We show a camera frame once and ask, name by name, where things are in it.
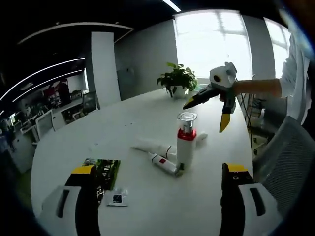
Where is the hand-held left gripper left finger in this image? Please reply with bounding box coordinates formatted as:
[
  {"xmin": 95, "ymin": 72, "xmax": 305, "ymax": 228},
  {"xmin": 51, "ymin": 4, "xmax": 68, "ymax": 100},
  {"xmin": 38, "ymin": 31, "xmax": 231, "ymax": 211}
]
[{"xmin": 40, "ymin": 165, "xmax": 101, "ymax": 236}]

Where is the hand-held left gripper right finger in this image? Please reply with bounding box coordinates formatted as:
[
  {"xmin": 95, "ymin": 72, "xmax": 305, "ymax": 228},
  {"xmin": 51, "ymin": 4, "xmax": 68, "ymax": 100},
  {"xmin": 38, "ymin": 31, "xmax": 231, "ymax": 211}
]
[{"xmin": 219, "ymin": 162, "xmax": 284, "ymax": 236}]

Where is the clear skincare sachet blue square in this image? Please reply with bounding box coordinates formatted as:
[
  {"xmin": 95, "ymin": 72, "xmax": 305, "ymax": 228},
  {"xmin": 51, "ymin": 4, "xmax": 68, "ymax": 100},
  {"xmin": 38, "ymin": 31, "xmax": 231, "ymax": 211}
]
[{"xmin": 106, "ymin": 186, "xmax": 130, "ymax": 207}]

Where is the blue green skincare packet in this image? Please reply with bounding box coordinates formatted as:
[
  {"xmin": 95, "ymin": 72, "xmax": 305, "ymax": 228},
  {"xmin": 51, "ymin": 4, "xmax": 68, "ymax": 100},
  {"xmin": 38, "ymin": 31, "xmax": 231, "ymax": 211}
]
[{"xmin": 83, "ymin": 158, "xmax": 122, "ymax": 206}]

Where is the red-collar clear-cap skincare bottle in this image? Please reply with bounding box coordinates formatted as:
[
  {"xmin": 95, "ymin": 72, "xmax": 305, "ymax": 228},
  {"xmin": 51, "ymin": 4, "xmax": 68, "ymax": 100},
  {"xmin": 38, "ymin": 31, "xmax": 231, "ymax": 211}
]
[{"xmin": 177, "ymin": 112, "xmax": 199, "ymax": 171}]

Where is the white skincare tube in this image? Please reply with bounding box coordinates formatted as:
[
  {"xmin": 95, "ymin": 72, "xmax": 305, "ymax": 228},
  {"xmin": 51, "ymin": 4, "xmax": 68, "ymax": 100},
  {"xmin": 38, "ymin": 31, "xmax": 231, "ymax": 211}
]
[{"xmin": 130, "ymin": 138, "xmax": 178, "ymax": 159}]

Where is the white skincare bottle red label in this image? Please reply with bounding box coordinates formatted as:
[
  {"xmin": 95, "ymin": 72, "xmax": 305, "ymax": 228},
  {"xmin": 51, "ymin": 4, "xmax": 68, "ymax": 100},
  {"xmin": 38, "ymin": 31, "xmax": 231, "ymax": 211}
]
[{"xmin": 147, "ymin": 151, "xmax": 185, "ymax": 177}]

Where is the green potted plant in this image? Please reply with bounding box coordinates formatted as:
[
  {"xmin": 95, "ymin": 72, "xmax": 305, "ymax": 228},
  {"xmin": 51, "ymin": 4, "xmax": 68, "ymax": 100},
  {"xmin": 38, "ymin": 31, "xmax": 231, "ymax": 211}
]
[{"xmin": 157, "ymin": 61, "xmax": 198, "ymax": 99}]

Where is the grey mesh office chair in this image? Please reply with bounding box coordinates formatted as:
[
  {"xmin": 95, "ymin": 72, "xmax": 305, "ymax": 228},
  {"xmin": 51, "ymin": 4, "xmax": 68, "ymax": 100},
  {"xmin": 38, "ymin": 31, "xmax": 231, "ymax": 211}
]
[{"xmin": 252, "ymin": 115, "xmax": 315, "ymax": 222}]

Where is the wide ceiling light strip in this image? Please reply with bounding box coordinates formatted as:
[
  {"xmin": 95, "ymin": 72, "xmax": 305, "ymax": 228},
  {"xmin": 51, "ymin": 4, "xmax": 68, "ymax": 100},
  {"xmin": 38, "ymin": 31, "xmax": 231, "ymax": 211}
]
[{"xmin": 162, "ymin": 0, "xmax": 182, "ymax": 12}]

